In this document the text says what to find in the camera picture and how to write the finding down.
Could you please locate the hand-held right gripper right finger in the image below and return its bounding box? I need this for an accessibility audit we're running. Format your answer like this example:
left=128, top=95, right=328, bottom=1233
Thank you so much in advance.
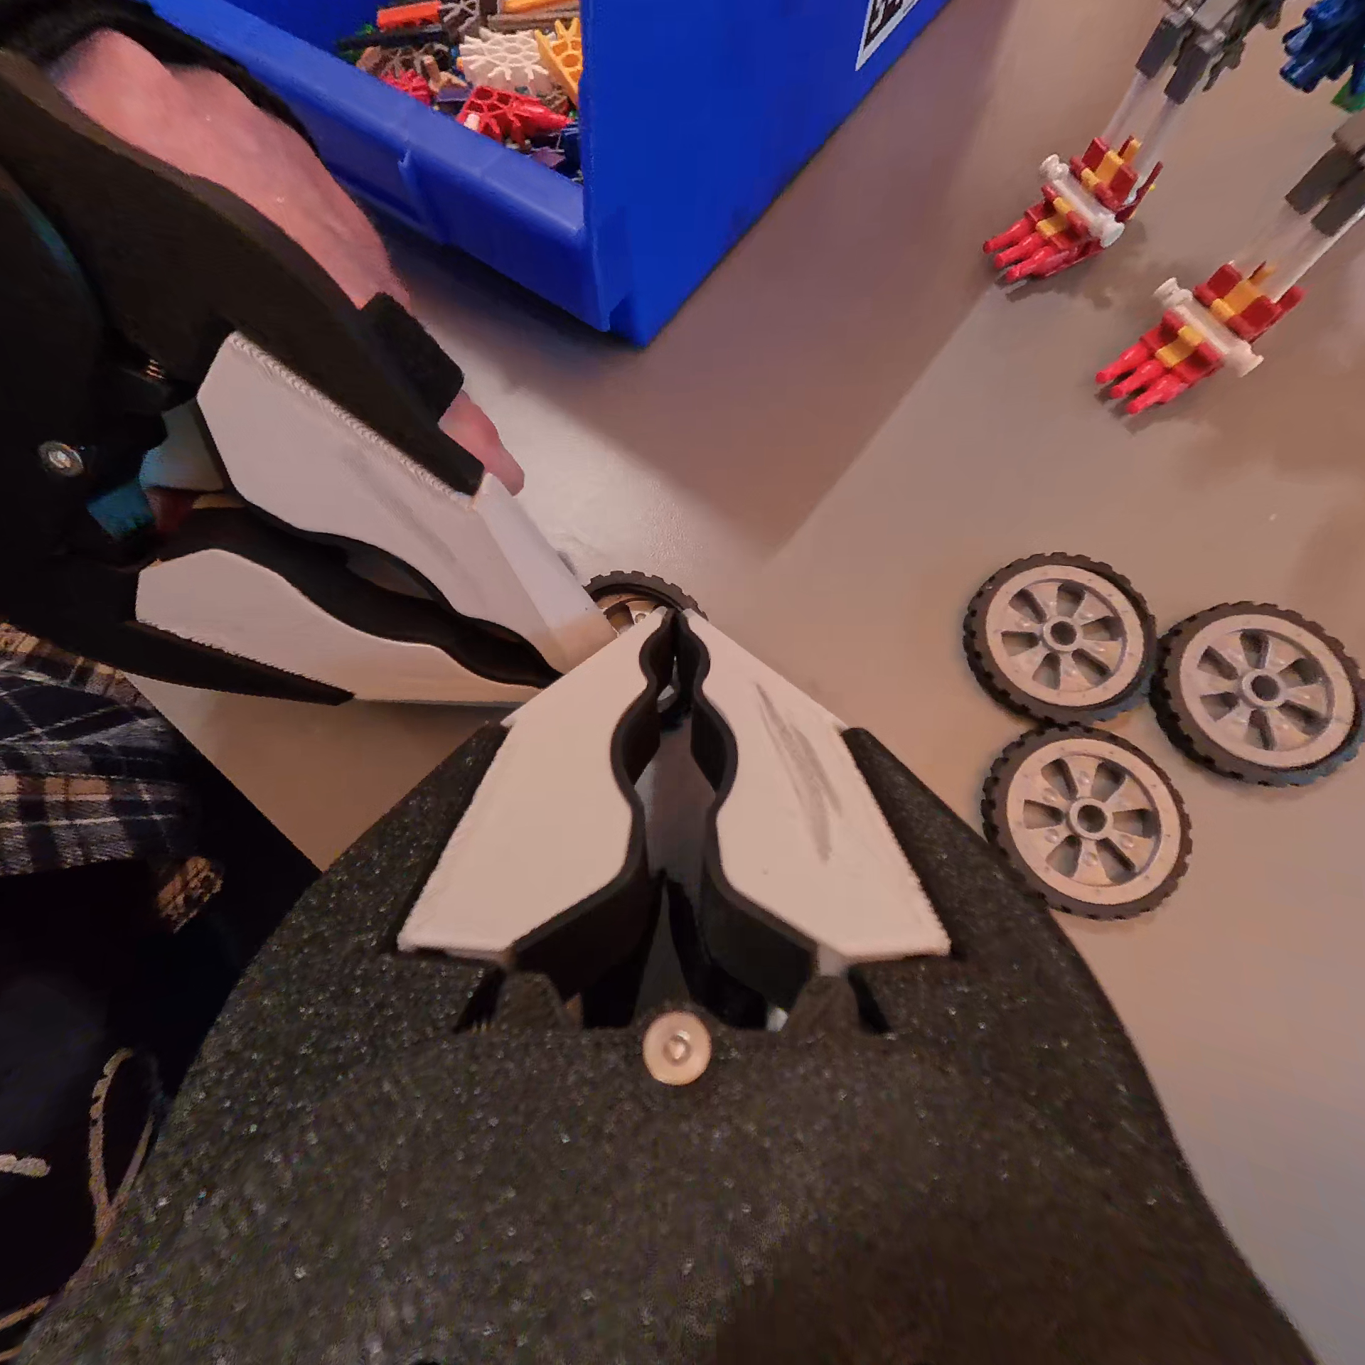
left=674, top=612, right=952, bottom=1028

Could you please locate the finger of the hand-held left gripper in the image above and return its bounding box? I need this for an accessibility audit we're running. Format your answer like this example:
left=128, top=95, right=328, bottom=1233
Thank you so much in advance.
left=135, top=527, right=561, bottom=706
left=141, top=329, right=622, bottom=683

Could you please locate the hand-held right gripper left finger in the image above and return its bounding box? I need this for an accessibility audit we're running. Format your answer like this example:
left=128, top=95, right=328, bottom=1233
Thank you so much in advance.
left=395, top=612, right=678, bottom=1026

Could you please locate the grey toy wheel black tyre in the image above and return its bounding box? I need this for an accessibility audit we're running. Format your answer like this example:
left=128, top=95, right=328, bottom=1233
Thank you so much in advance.
left=962, top=552, right=1160, bottom=726
left=585, top=571, right=707, bottom=726
left=982, top=724, right=1194, bottom=921
left=1149, top=599, right=1365, bottom=791

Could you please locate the person's left hand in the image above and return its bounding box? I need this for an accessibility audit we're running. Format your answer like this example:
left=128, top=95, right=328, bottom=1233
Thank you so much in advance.
left=63, top=32, right=527, bottom=498

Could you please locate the person's plaid shirt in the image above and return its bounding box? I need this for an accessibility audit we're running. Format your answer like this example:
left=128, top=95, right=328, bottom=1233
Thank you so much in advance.
left=0, top=623, right=231, bottom=929

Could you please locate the pile of colourful construction pieces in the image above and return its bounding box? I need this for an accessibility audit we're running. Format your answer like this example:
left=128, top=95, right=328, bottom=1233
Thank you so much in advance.
left=335, top=0, right=587, bottom=181

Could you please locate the person's dark printed t-shirt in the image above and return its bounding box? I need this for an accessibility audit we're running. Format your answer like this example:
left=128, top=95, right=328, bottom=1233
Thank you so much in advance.
left=0, top=852, right=322, bottom=1345

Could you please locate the blue plastic bin white tag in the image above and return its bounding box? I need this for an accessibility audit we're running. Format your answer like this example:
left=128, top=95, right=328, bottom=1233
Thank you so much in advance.
left=150, top=0, right=951, bottom=347

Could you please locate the colourful construction toy figure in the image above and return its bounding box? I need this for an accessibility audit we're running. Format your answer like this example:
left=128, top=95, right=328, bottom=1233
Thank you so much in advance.
left=982, top=0, right=1365, bottom=417

